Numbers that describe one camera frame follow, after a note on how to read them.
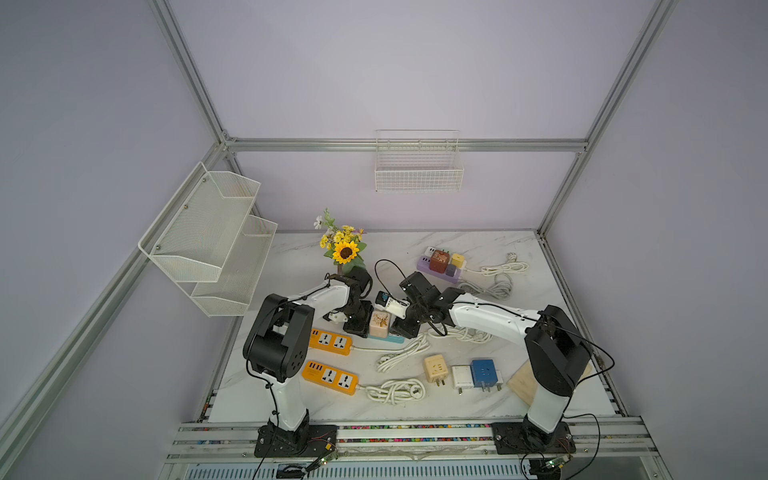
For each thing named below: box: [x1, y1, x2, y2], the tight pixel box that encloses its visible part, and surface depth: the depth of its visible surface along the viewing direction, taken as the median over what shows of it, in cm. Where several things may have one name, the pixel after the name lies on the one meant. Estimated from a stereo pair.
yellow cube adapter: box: [451, 253, 465, 269], surface depth 106 cm
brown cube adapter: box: [429, 249, 450, 274], surface depth 103 cm
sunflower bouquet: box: [314, 208, 367, 275], surface depth 85 cm
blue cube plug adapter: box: [470, 359, 498, 392], surface depth 82 cm
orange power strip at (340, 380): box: [301, 360, 359, 396], surface depth 83 cm
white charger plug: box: [452, 365, 474, 395], surface depth 83 cm
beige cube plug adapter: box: [424, 354, 449, 387], surface depth 82 cm
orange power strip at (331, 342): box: [309, 328, 353, 357], surface depth 90 cm
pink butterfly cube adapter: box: [369, 310, 391, 339], surface depth 88 cm
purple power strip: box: [416, 255, 463, 284], surface depth 107 cm
